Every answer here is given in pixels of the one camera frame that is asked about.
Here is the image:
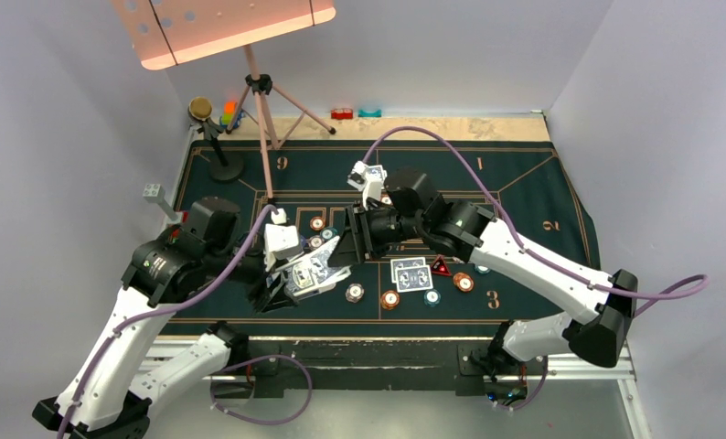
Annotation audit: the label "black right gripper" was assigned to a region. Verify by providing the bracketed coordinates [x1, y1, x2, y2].
[329, 200, 426, 265]

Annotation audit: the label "blue back playing card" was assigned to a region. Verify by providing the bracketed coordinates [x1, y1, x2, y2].
[395, 265, 433, 294]
[365, 165, 387, 182]
[390, 256, 426, 283]

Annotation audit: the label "blue playing card deck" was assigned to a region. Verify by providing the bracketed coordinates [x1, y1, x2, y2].
[267, 236, 351, 301]

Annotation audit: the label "black red all-in triangle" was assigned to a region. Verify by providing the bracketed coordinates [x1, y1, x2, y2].
[430, 255, 453, 277]

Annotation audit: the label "orange chip stack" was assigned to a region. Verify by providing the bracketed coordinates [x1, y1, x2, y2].
[380, 290, 400, 310]

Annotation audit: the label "white purple poker chip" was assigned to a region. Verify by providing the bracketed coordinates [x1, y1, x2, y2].
[307, 235, 325, 251]

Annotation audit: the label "orange poker chip pile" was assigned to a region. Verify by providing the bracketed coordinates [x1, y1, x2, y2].
[453, 273, 475, 293]

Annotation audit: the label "teal chip stack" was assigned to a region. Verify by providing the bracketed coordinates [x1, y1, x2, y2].
[423, 289, 442, 307]

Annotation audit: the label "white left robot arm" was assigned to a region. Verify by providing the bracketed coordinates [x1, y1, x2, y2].
[32, 197, 302, 438]

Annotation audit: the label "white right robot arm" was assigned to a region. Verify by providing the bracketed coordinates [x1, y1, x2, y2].
[328, 162, 637, 372]

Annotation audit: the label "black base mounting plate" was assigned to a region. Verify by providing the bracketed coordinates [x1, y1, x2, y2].
[205, 327, 549, 400]

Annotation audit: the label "green poker table mat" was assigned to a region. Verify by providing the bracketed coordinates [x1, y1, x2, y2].
[163, 137, 600, 337]

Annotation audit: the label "cyan toy block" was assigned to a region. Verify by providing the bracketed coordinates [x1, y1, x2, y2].
[358, 107, 382, 118]

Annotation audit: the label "red toy block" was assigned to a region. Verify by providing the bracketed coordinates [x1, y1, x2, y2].
[330, 108, 355, 120]

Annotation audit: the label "small microphone on stand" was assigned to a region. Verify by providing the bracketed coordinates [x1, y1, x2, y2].
[187, 97, 244, 183]

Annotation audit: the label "grey lego brick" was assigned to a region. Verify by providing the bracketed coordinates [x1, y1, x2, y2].
[143, 183, 180, 222]

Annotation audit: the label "orange green toy blocks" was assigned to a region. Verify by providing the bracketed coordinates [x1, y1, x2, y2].
[219, 101, 244, 129]

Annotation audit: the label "pink music stand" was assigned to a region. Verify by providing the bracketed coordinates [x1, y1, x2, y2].
[109, 0, 338, 208]

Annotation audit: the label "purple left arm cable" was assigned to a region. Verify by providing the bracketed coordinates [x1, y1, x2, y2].
[55, 204, 314, 439]

